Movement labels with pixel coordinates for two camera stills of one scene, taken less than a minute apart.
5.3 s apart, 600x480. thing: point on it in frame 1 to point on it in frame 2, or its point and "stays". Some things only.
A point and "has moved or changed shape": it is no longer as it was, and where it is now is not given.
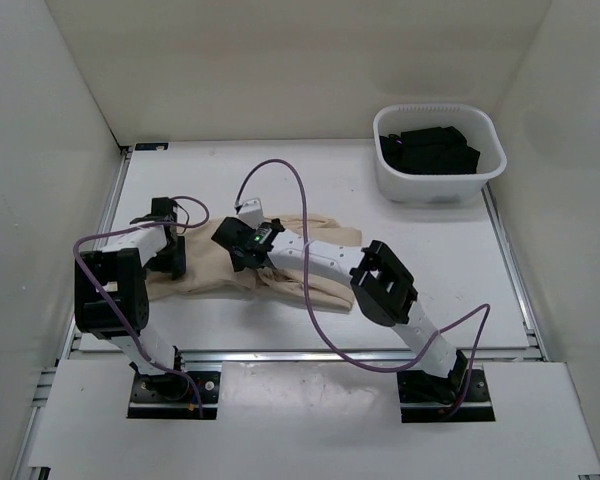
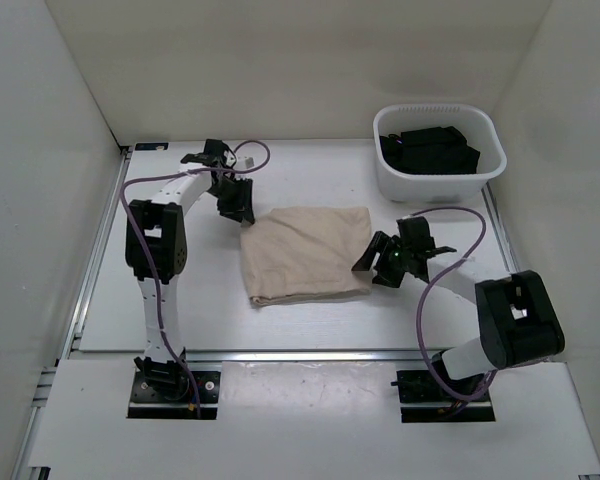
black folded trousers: [429, 151] stays
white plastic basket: [436, 152] stays
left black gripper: [176, 264] to [241, 206]
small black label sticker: [145, 146] stays
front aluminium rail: [106, 356] stays
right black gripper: [237, 263] to [386, 276]
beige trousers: [210, 270] has moved or changed shape
